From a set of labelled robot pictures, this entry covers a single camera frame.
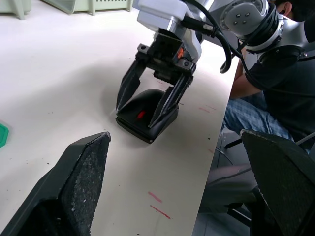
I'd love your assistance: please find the seated person in black shirt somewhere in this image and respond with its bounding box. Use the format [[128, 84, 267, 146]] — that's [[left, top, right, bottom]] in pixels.
[[222, 0, 315, 153]]

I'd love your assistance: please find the green plastic tray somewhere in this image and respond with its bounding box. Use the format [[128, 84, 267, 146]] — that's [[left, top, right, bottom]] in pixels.
[[0, 119, 10, 149]]

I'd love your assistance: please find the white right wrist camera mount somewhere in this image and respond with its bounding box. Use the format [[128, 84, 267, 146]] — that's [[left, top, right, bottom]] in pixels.
[[136, 0, 204, 65]]

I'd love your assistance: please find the black computer mouse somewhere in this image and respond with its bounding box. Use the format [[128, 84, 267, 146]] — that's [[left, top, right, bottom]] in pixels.
[[115, 89, 180, 144]]

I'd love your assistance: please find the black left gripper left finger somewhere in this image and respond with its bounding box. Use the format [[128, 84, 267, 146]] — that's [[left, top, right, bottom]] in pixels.
[[0, 131, 112, 236]]

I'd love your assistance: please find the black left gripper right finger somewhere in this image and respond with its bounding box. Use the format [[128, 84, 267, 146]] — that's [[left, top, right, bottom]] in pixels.
[[239, 129, 315, 236]]

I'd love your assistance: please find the pale green plastic basket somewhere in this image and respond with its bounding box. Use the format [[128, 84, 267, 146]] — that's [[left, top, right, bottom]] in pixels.
[[40, 0, 135, 16], [0, 0, 33, 21]]

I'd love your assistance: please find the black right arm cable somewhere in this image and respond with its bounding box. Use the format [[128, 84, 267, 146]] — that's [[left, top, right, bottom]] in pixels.
[[182, 0, 233, 74]]

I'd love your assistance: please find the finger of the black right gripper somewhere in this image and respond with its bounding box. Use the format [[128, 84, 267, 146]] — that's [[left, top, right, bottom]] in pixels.
[[148, 73, 194, 129], [115, 59, 149, 112]]

